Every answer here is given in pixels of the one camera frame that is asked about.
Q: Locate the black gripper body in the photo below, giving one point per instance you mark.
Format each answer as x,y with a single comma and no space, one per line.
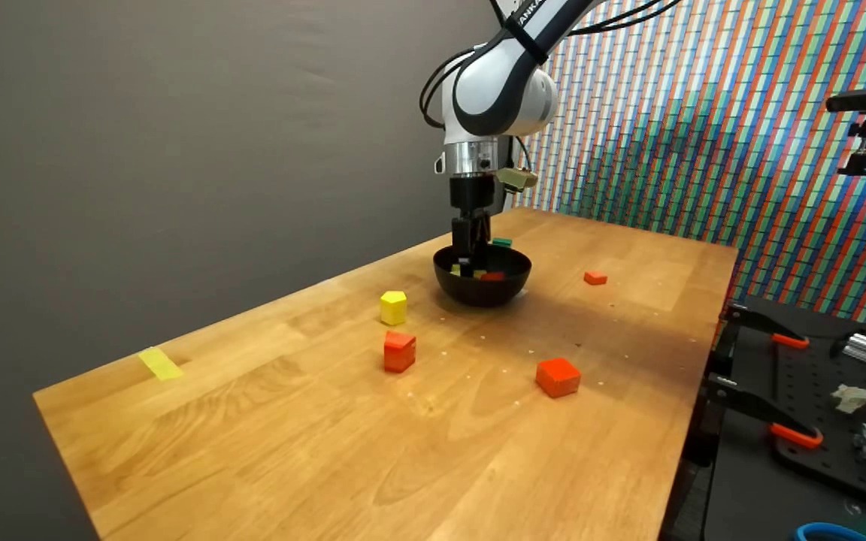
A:
476,200

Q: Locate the green wooden cube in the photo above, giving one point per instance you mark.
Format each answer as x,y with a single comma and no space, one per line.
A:
502,241

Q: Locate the black bowl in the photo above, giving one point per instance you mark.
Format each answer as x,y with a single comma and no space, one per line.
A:
481,296

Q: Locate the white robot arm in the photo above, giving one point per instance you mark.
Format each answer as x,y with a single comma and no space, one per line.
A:
502,90

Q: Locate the multicolour patterned backdrop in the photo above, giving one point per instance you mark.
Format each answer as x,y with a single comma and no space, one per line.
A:
733,152

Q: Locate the yellow tape strip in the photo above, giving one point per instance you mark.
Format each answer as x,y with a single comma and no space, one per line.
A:
159,365

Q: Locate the grey fabric backdrop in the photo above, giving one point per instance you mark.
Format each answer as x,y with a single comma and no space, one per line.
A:
152,152

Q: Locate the black pegboard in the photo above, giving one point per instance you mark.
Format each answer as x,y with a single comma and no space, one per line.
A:
813,377

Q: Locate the white crumpled object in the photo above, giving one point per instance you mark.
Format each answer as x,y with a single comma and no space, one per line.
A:
853,398

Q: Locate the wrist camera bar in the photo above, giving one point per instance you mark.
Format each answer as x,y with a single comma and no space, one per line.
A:
519,177

